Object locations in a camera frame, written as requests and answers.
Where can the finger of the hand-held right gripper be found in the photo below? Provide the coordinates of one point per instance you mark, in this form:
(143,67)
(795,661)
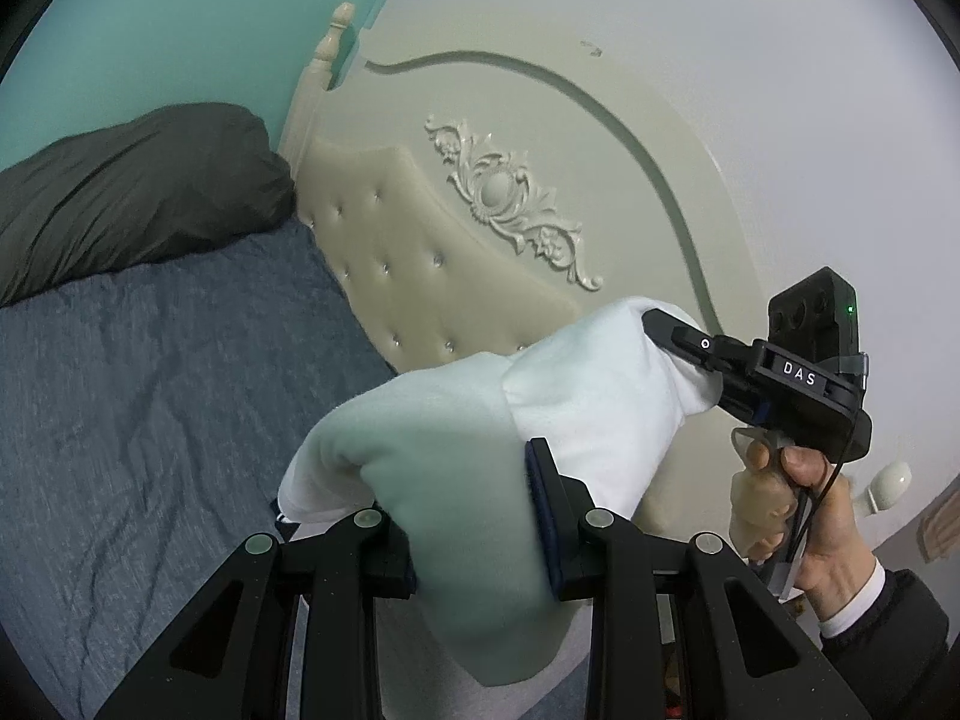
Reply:
(690,337)

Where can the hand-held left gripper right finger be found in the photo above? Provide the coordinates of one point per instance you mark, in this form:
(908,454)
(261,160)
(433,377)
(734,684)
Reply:
(541,525)

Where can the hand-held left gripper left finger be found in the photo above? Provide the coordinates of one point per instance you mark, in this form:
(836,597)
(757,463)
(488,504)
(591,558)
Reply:
(386,562)

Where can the white t-shirt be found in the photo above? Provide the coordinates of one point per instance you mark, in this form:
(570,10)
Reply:
(480,465)

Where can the person's right forearm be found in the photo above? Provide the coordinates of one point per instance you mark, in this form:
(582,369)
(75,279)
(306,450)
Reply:
(885,645)

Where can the person's right hand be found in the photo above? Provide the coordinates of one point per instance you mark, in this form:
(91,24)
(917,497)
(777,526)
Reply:
(817,532)

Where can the cream tufted headboard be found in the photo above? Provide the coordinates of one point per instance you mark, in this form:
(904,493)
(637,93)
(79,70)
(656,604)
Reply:
(562,187)

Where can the blue-grey bed sheet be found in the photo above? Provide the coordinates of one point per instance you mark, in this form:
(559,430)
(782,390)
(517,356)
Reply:
(150,427)

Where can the dark grey long pillow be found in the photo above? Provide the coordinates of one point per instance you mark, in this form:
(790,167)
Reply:
(135,195)

